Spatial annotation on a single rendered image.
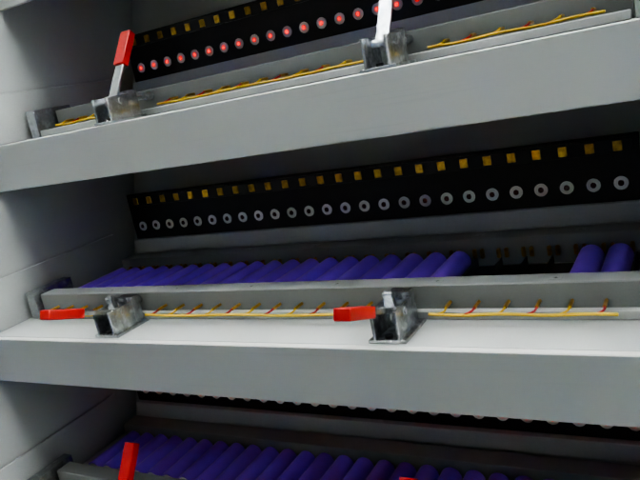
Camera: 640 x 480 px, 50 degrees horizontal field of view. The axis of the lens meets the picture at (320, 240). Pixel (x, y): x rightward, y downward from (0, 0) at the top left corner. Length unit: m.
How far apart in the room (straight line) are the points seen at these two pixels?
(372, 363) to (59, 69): 0.52
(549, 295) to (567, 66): 0.15
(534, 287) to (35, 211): 0.52
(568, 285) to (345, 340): 0.15
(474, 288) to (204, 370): 0.22
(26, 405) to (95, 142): 0.29
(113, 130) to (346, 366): 0.29
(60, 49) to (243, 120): 0.35
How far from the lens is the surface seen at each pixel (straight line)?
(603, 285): 0.46
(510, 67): 0.45
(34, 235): 0.78
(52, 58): 0.83
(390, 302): 0.47
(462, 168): 0.61
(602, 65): 0.44
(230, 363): 0.53
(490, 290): 0.48
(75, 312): 0.59
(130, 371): 0.61
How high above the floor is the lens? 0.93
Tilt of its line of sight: 4 degrees up
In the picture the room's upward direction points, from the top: 2 degrees counter-clockwise
